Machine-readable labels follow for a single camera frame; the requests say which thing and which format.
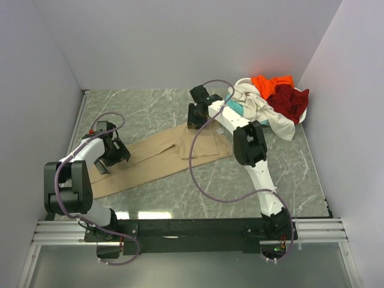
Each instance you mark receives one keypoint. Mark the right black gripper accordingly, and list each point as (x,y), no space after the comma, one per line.
(200,124)

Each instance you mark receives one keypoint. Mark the white laundry basket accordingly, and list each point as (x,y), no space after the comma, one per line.
(248,81)

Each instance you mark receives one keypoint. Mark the orange shirt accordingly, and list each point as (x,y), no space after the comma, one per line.
(267,87)

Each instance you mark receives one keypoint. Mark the white shirt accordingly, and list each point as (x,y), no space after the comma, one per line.
(257,109)

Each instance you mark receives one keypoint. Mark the teal shirt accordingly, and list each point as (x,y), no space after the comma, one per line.
(239,109)

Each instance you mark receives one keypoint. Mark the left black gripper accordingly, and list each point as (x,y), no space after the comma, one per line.
(121,153)

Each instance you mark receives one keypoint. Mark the black base beam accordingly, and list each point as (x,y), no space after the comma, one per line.
(194,235)

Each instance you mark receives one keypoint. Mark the beige polo shirt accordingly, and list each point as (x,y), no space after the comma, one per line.
(161,155)

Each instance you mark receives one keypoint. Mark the dark red shirt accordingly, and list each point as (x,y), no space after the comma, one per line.
(289,102)

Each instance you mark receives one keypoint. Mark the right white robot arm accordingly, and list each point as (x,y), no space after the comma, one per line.
(249,148)

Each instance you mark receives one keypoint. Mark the aluminium rail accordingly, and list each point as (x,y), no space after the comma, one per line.
(308,230)

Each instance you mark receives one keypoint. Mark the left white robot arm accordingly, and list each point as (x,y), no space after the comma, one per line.
(67,185)

